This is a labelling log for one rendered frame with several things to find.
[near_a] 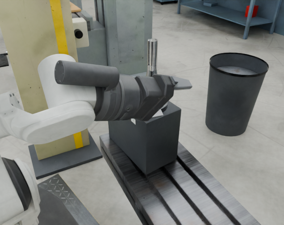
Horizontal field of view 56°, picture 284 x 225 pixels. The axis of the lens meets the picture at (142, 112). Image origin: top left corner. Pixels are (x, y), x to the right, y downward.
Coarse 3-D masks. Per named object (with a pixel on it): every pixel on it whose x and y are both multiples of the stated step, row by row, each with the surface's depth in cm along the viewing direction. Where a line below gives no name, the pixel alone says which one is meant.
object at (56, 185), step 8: (56, 176) 147; (40, 184) 143; (48, 184) 143; (56, 184) 143; (64, 184) 143; (56, 192) 138; (64, 192) 138; (72, 192) 138; (64, 200) 134; (72, 200) 134; (72, 208) 130; (80, 208) 130; (80, 216) 126; (88, 216) 126; (80, 224) 123; (88, 224) 123; (96, 224) 123
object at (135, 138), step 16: (176, 112) 72; (112, 128) 87; (128, 128) 77; (144, 128) 69; (160, 128) 71; (176, 128) 76; (128, 144) 81; (144, 144) 72; (160, 144) 75; (176, 144) 79; (144, 160) 75; (160, 160) 78
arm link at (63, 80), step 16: (48, 64) 42; (64, 64) 37; (80, 64) 39; (48, 80) 41; (64, 80) 37; (80, 80) 39; (96, 80) 41; (112, 80) 42; (48, 96) 41; (64, 96) 40; (80, 96) 40; (96, 96) 44; (112, 96) 44; (96, 112) 45; (112, 112) 45
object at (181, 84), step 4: (172, 76) 53; (176, 80) 53; (180, 80) 55; (184, 80) 56; (188, 80) 57; (176, 84) 53; (180, 84) 54; (184, 84) 55; (188, 84) 56; (176, 88) 53; (180, 88) 54; (184, 88) 55; (188, 88) 56
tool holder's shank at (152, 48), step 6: (150, 42) 63; (156, 42) 64; (150, 48) 64; (156, 48) 64; (150, 54) 65; (156, 54) 65; (150, 60) 66; (156, 60) 66; (150, 66) 67; (156, 66) 67; (150, 72) 67; (156, 72) 68
